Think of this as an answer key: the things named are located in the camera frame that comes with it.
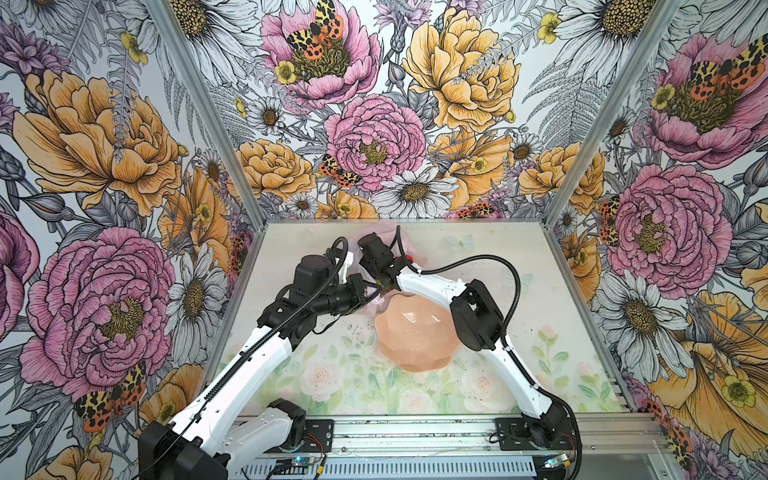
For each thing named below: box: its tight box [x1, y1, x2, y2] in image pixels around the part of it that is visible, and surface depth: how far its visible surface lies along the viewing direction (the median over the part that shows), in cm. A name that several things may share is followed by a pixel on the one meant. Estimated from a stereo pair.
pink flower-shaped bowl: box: [375, 294, 462, 372], surface depth 92 cm
